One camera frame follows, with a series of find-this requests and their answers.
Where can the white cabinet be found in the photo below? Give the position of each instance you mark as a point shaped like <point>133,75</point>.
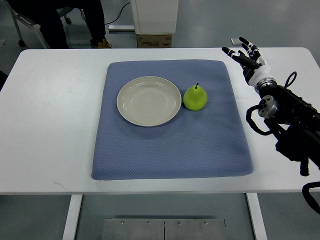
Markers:
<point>154,17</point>

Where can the white right table leg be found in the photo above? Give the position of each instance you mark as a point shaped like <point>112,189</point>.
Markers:
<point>256,216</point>

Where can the brown cardboard box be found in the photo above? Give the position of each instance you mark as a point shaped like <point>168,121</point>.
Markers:
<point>152,41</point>

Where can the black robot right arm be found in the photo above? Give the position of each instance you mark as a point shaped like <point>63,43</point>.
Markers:
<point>293,122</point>

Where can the white table leg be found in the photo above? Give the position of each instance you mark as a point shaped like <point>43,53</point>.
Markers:
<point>256,216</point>
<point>72,218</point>

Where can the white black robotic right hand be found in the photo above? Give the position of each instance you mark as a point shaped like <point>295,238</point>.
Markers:
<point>255,66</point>

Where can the grey metal base plate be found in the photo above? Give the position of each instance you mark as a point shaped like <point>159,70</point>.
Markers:
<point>164,229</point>

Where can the white floor rail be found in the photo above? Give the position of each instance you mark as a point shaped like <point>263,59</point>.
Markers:
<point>121,28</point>

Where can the white metal chair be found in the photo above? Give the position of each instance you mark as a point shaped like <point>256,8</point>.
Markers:
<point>30,23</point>

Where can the small grey floor plate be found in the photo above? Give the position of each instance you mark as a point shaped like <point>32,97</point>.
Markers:
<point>236,42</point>

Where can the white left table leg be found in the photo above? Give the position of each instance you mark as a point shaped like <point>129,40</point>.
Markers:
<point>72,218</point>

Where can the beige round plate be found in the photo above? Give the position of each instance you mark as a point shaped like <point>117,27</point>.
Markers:
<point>149,101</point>

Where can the blue textured mat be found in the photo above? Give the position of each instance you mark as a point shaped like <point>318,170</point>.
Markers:
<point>194,144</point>

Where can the green pear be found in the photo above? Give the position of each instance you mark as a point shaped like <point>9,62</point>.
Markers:
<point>195,98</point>

